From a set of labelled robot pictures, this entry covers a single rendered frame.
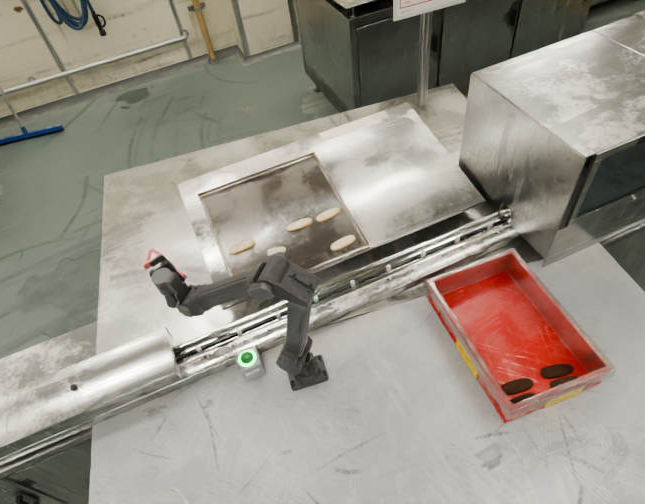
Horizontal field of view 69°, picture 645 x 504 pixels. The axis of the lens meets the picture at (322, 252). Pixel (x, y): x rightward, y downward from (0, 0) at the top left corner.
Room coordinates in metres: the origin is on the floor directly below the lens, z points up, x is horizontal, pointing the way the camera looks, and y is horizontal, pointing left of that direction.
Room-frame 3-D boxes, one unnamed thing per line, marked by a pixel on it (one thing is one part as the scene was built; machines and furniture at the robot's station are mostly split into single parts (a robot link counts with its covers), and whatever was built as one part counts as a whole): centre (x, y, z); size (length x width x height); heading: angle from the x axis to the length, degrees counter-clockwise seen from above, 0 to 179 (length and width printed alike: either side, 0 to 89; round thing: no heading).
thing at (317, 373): (0.67, 0.11, 0.86); 0.12 x 0.09 x 0.08; 98
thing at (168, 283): (0.83, 0.42, 1.14); 0.12 x 0.09 x 0.11; 62
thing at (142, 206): (1.42, 0.00, 0.41); 1.80 x 1.16 x 0.82; 98
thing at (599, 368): (0.67, -0.52, 0.88); 0.49 x 0.34 x 0.10; 12
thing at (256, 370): (0.72, 0.29, 0.84); 0.08 x 0.08 x 0.11; 15
